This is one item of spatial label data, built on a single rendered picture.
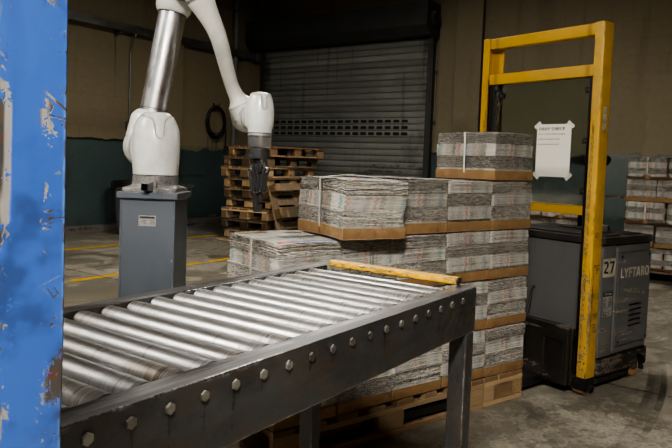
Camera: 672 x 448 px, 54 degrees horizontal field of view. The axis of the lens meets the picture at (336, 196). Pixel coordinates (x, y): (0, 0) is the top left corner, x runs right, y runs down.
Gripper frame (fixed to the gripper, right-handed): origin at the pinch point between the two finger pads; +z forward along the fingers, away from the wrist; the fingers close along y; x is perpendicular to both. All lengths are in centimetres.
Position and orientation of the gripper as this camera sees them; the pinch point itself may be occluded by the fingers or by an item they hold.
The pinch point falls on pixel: (257, 202)
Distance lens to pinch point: 249.5
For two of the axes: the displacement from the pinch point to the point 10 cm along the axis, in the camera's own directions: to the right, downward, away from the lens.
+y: -6.1, -0.6, 7.9
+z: -0.4, 10.0, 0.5
